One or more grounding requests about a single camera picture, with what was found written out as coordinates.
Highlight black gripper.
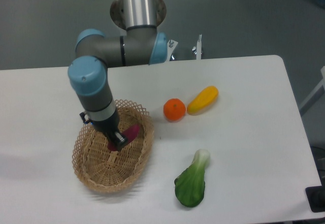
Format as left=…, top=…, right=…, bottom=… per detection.
left=79, top=109, right=121, bottom=139

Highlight purple sweet potato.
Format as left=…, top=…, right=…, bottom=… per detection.
left=107, top=124, right=140, bottom=151

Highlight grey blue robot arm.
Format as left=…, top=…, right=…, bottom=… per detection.
left=68, top=0, right=168, bottom=151

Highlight woven wicker basket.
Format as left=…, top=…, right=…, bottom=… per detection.
left=72, top=100, right=154, bottom=194

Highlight orange tangerine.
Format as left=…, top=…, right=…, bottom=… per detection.
left=163, top=98, right=186, bottom=121

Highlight green bok choy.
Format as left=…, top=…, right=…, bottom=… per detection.
left=174, top=149, right=210, bottom=208

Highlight yellow mango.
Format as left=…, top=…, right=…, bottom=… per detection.
left=187, top=86, right=219, bottom=115

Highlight black box at edge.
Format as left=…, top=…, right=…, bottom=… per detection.
left=305, top=186, right=324, bottom=213

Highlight white table leg frame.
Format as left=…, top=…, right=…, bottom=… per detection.
left=299, top=67, right=324, bottom=116

